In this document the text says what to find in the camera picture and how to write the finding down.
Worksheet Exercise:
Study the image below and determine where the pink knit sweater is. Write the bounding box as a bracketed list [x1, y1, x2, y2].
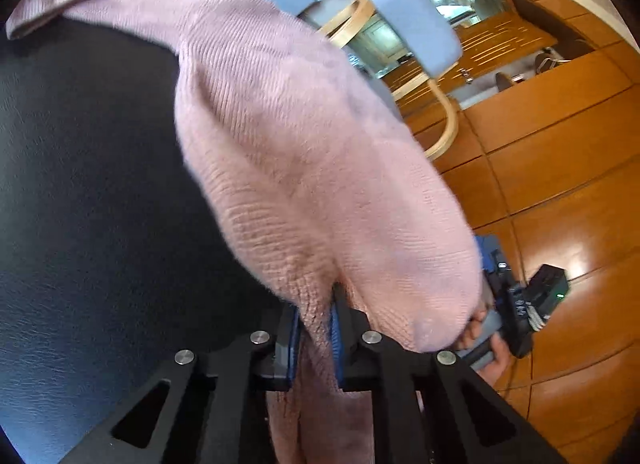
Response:
[6, 0, 482, 463]

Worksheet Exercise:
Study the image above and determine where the person's right hand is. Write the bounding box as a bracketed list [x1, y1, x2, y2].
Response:
[453, 277, 512, 388]

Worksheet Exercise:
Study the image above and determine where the grey wooden armchair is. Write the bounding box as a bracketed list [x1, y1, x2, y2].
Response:
[318, 0, 462, 161]

